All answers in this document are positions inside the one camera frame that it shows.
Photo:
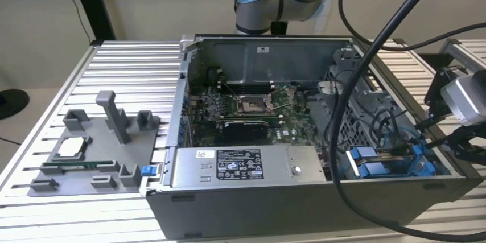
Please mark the silver perforated disk bay cage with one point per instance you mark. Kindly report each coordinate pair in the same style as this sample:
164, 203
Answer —
352, 103

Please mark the white label sticker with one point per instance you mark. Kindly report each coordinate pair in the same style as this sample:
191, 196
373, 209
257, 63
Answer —
261, 49

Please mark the silver CPU chip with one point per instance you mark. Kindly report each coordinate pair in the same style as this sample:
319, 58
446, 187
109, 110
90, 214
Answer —
70, 146

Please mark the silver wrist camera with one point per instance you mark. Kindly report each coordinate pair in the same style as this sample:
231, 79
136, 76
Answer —
460, 98

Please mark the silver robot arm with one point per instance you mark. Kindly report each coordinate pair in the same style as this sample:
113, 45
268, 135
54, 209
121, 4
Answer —
257, 12

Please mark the grey plastic bracket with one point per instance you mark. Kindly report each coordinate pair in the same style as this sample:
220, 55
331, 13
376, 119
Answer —
344, 56

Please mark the green motherboard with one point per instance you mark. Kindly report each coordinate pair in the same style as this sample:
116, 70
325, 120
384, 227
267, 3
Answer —
299, 123

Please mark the green RAM stick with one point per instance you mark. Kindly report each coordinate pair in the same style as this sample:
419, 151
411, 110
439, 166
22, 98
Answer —
88, 165

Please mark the black round stand base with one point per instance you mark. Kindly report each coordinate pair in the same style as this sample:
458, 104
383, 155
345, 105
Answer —
13, 103

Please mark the silver power supply unit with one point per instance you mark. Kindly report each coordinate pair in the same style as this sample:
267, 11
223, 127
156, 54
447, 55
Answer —
189, 169

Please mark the black RAM slot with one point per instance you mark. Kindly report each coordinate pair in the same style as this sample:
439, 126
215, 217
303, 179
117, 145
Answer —
247, 82
247, 86

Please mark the black graphics card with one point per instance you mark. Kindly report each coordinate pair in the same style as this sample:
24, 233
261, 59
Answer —
243, 132

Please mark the grey parts rack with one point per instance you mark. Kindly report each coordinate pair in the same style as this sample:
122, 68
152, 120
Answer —
98, 140

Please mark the blue plastic case latch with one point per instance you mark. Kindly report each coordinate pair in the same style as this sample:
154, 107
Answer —
146, 170

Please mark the CPU socket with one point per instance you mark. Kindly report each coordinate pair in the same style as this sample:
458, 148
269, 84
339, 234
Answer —
255, 106

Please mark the aluminium profile rail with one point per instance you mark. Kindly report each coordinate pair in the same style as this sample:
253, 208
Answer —
466, 52

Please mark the locking lever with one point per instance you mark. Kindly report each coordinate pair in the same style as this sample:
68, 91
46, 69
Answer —
231, 88

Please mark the black metal post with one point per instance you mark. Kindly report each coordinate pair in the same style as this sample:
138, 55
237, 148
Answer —
93, 6

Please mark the hard disk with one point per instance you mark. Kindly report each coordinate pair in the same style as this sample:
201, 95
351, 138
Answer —
364, 152

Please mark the black wrist bracket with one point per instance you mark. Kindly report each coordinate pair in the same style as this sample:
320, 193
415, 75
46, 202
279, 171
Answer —
434, 89

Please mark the dark grey PC case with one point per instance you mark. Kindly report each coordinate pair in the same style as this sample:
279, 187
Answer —
265, 214

